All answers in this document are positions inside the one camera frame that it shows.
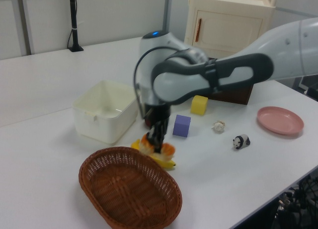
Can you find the yellow banana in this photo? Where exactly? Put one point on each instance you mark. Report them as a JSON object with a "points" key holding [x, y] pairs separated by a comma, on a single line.
{"points": [[166, 164]]}

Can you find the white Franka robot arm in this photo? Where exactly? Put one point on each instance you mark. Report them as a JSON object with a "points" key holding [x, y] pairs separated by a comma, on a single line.
{"points": [[188, 87]]}

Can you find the crumpled white paper ball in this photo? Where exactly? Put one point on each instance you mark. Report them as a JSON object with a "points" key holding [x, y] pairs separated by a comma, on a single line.
{"points": [[218, 126]]}

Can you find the purple cube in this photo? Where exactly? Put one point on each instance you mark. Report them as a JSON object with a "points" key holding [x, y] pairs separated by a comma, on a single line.
{"points": [[181, 127]]}

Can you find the red apple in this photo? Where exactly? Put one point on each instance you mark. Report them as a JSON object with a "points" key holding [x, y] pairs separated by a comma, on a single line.
{"points": [[147, 122]]}

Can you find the orange glazed bread roll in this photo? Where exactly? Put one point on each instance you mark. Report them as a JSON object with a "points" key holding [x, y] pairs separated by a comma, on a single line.
{"points": [[169, 150]]}

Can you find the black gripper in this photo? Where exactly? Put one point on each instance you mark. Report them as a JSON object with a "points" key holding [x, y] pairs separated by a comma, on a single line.
{"points": [[159, 113]]}

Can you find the panda figurine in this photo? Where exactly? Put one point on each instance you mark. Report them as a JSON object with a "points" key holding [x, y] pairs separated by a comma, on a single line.
{"points": [[241, 141]]}

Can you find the yellow cube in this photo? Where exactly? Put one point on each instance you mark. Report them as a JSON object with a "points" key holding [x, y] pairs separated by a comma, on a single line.
{"points": [[198, 106]]}

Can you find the brown wicker basket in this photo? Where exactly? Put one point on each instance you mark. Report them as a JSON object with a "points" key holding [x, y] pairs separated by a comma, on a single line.
{"points": [[129, 189]]}

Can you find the white plastic tub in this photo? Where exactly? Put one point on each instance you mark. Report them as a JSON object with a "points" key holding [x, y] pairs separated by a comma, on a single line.
{"points": [[99, 124]]}

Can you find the pink plate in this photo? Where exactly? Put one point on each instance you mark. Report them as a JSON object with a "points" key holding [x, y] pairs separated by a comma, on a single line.
{"points": [[279, 120]]}

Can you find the cream toy cabinet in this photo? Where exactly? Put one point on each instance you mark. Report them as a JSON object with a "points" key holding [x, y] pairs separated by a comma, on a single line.
{"points": [[231, 27]]}

